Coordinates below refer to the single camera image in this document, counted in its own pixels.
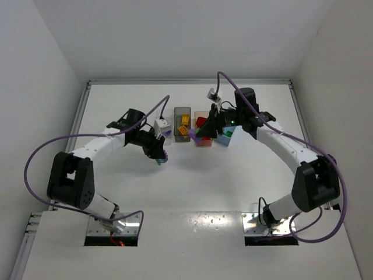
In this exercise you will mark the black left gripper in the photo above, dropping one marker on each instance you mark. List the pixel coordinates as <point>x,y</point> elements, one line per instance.
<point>153,146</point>

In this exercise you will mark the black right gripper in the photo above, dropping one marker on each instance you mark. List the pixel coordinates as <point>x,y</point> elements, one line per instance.
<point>213,121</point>

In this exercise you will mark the red lego brick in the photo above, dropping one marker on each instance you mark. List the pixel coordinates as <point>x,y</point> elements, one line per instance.
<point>200,121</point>

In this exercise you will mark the purple lego brick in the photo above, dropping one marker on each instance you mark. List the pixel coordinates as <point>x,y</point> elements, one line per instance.
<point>166,133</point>

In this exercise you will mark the green lego plate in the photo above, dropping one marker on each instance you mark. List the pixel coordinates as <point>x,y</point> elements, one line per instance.
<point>228,134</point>

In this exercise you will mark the blue plastic container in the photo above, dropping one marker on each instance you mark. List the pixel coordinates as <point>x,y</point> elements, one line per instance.
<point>222,139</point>

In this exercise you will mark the purple curved lego piece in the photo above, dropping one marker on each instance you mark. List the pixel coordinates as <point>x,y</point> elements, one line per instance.
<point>192,135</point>

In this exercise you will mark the yellow butterfly lego piece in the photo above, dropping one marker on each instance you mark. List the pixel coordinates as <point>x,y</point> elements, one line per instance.
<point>185,119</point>

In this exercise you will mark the yellow lego brick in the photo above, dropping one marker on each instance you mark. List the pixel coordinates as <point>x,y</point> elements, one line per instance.
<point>183,130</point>

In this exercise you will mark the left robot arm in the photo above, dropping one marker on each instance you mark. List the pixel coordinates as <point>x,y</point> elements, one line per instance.
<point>72,175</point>

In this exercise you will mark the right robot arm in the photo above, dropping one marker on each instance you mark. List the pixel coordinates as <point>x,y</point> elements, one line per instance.
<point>315,179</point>

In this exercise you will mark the tan plastic container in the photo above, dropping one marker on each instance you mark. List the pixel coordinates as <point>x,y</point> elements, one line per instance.
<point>205,141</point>

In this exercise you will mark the smoke grey plastic container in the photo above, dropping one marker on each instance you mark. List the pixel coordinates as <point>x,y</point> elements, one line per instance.
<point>178,112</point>

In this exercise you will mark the clear plastic container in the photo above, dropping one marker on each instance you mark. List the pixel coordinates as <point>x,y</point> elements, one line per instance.
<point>167,115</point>

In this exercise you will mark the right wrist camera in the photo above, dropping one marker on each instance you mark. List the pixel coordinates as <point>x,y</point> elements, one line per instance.
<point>213,96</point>

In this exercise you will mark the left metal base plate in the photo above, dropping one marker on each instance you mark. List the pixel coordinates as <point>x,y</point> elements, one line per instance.
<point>128,227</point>

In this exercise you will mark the metal base plate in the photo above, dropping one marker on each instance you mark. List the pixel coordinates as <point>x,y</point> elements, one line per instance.
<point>253,228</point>
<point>128,227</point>

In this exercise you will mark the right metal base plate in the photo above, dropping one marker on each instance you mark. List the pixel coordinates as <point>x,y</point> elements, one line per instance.
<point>253,228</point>

